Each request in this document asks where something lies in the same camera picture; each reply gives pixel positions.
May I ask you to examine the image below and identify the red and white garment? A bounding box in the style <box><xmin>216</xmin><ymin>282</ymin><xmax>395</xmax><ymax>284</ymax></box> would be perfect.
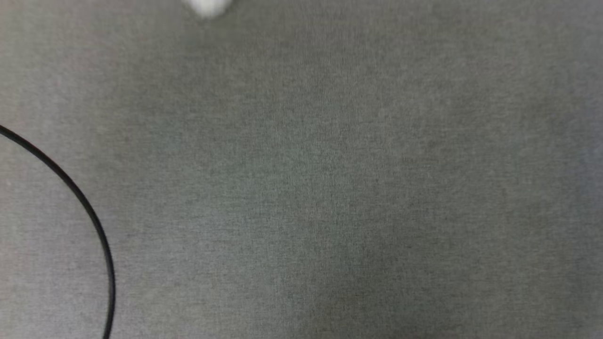
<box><xmin>181</xmin><ymin>0</ymin><xmax>234</xmax><ymax>20</ymax></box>

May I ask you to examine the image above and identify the thin black cable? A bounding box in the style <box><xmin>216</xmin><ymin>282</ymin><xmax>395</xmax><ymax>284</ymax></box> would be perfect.
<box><xmin>0</xmin><ymin>124</ymin><xmax>116</xmax><ymax>339</ymax></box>

